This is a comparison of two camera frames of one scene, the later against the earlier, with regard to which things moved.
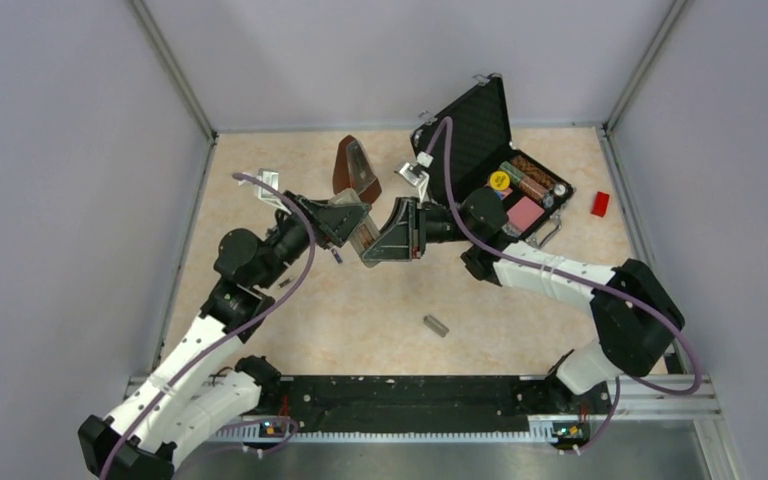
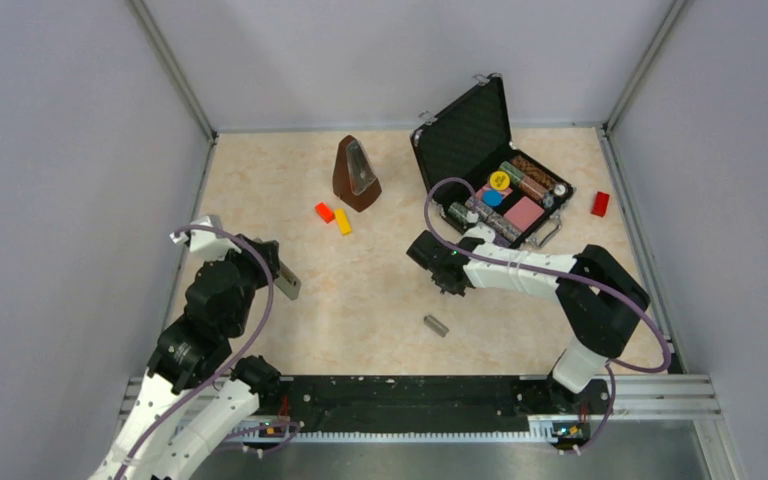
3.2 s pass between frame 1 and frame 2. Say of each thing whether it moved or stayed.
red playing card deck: stayed
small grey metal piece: stayed
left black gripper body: moved
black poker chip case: stayed
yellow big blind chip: stayed
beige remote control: moved
